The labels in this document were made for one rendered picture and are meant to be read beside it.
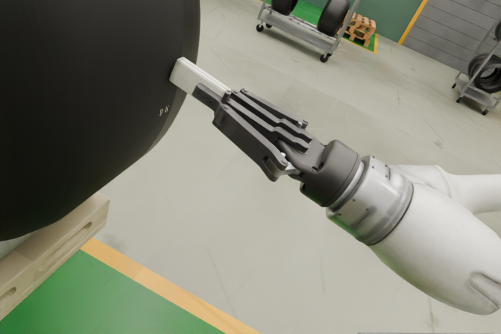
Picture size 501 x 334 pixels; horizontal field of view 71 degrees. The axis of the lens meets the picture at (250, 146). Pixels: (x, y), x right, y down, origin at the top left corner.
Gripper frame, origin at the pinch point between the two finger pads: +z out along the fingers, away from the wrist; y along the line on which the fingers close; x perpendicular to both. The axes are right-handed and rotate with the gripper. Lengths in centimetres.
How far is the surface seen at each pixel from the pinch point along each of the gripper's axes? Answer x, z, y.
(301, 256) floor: 113, -63, -113
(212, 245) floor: 120, -18, -89
